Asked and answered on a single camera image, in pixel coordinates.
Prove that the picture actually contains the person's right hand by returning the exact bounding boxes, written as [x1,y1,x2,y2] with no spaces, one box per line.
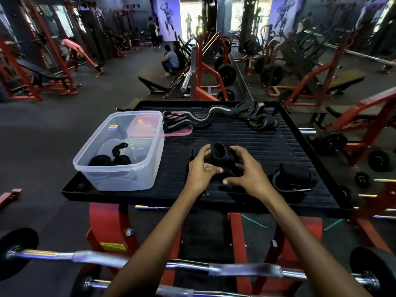
[223,145,275,200]

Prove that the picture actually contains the person's left hand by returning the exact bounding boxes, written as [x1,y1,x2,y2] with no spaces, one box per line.
[185,144,224,195]

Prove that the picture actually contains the black wrist wrap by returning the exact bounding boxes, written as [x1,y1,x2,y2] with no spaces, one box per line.
[205,142,245,179]

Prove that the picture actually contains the person's right forearm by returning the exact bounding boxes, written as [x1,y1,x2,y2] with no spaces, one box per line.
[257,185,372,297]

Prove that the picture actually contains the person's left forearm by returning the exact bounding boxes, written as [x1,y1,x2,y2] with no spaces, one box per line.
[102,184,211,297]

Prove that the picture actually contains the black ribbed platform tray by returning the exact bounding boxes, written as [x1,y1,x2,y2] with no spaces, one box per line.
[61,100,354,219]

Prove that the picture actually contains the pink container lid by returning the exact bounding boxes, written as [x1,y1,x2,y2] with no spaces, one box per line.
[127,111,193,138]

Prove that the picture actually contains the black wrap with white edge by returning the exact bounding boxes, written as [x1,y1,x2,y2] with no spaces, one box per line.
[272,163,318,194]

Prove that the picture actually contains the black lifting gloves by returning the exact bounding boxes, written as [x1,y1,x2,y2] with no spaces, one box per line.
[231,101,279,131]

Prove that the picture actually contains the short silver barbell sleeve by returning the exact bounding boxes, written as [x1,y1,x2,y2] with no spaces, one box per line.
[180,71,192,94]

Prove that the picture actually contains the black rolled wrap with tail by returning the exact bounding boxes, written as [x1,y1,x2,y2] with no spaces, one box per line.
[112,142,133,166]

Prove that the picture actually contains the clear plastic container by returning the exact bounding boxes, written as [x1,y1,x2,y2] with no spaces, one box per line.
[73,111,165,192]

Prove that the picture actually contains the red plate-loaded rack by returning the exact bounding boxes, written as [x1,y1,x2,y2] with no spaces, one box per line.
[163,33,233,102]

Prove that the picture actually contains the black decline bench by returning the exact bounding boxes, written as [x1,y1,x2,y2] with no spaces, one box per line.
[138,71,174,95]

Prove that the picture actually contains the small black weight plate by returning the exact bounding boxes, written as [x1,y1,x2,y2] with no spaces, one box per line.
[354,172,372,189]

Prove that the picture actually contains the chrome curl bar with plates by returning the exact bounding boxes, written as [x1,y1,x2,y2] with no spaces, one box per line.
[0,227,396,292]

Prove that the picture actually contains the tan padded flat bench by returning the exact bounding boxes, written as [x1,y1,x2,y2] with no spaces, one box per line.
[324,69,367,94]

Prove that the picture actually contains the pink padded bench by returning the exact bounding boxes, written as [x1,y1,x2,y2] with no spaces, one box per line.
[60,39,106,78]

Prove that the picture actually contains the chrome barbell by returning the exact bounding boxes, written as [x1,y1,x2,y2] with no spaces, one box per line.
[71,269,251,297]

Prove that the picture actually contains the long silver barbell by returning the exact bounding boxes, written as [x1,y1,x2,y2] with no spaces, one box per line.
[305,29,396,67]

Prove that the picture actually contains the black adjustable bench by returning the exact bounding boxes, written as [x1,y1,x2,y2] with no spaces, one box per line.
[16,58,81,97]

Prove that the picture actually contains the red power rack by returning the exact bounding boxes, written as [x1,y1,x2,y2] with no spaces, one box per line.
[0,0,79,103]

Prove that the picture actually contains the red metal foot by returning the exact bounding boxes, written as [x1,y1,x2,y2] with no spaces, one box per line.
[0,188,23,210]

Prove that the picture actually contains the black strap with white stripe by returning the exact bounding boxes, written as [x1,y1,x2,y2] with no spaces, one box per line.
[162,105,233,133]

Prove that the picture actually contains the red angled machine frame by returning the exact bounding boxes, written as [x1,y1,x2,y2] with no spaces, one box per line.
[265,30,354,107]

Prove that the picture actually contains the bodybuilder wall poster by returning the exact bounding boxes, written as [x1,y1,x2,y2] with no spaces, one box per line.
[156,0,182,42]
[268,0,304,35]

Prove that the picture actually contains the red lever machine frame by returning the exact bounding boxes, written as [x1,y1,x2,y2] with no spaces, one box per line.
[322,86,396,168]

